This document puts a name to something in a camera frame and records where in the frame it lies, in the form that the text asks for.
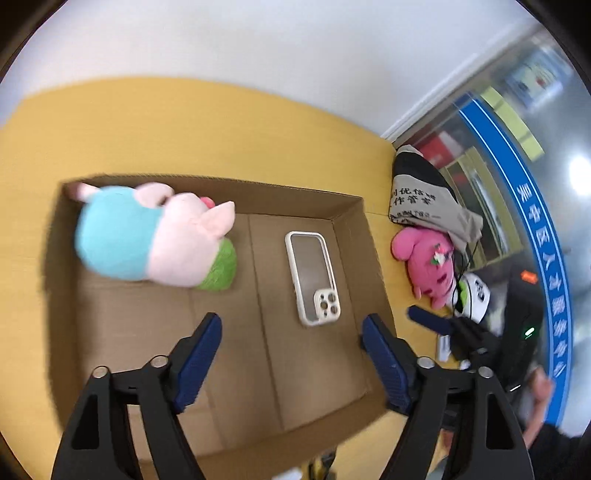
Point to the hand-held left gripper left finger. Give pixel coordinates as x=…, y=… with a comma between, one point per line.
x=198, y=364

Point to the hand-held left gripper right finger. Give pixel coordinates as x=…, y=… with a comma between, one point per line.
x=388, y=364

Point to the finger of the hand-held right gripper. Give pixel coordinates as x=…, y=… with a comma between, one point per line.
x=429, y=319

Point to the shallow cardboard box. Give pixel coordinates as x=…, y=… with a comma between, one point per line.
x=254, y=369

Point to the white phone case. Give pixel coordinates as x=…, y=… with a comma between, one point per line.
x=309, y=267

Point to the pink pig plush toy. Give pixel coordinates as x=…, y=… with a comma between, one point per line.
x=138, y=240

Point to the person's right forearm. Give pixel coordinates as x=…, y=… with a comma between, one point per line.
x=554, y=452

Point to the person's right hand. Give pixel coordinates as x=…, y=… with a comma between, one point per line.
x=541, y=385

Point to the panda plush toy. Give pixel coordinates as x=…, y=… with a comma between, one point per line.
x=475, y=295

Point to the magenta plush toy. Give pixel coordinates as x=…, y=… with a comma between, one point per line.
x=425, y=263

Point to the beige black tote bag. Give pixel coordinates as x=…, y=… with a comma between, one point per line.
x=415, y=198

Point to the blue glass door band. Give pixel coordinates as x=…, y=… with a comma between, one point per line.
x=531, y=194

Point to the yellow sticky note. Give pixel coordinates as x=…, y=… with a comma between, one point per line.
x=526, y=134
x=535, y=148
x=513, y=117
x=494, y=99

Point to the cartoon poster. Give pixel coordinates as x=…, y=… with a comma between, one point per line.
x=535, y=78

